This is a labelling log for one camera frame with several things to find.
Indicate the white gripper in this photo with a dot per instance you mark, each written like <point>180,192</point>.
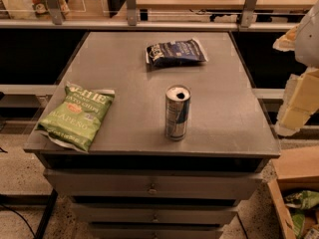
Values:
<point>309,39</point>

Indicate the blue chip bag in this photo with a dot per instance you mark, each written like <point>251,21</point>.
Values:
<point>175,53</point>

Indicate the redbull can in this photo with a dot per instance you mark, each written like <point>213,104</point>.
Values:
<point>177,101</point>

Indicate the green bag in box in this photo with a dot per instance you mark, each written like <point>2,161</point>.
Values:
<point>299,203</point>

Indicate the green jalapeno chip bag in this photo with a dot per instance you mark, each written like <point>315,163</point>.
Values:
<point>75,122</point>

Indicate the cardboard box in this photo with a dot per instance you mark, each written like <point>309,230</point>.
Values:
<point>297,169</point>

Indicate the grey drawer cabinet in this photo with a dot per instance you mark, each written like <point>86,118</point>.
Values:
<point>134,182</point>

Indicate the metal railing with posts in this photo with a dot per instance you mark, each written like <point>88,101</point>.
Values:
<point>176,15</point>

